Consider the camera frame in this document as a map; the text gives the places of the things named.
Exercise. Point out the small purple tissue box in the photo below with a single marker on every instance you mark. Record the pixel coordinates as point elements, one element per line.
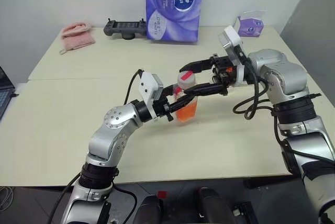
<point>250,26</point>

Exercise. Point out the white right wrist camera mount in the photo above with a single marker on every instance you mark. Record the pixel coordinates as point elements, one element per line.
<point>231,37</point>

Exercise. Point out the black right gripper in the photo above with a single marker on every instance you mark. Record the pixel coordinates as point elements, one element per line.
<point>222,73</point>

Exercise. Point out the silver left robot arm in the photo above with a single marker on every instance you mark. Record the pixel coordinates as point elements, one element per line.
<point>112,124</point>

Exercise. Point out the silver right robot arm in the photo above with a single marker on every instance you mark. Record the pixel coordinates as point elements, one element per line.
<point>285,72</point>

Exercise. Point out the dark laptop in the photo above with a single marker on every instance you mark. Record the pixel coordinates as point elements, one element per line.
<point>4,90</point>

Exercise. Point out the white bottle cap red label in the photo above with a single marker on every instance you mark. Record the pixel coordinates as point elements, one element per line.
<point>186,78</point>

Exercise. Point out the dark grey handheld controller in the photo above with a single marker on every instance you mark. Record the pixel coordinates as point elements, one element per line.
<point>123,27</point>

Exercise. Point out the clear bottle with orange drink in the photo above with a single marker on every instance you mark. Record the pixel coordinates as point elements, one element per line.
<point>187,112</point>

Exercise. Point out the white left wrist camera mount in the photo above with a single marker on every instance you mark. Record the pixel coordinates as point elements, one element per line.
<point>149,85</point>

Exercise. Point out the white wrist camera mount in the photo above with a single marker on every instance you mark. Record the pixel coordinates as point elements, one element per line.
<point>149,85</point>
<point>231,37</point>

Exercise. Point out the pink towel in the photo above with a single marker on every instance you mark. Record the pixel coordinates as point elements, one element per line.
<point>77,37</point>

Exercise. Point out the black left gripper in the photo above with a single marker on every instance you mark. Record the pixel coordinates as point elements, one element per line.
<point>161,109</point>

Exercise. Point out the small red block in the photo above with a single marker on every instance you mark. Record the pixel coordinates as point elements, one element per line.
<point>162,194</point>

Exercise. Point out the small black and white device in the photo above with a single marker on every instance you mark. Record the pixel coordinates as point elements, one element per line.
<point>242,211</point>

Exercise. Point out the dark rounded shape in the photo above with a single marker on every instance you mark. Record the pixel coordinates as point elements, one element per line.
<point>212,205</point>
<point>151,211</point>

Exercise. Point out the purple Vinda tissue pack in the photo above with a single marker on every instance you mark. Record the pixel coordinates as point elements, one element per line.
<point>172,6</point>

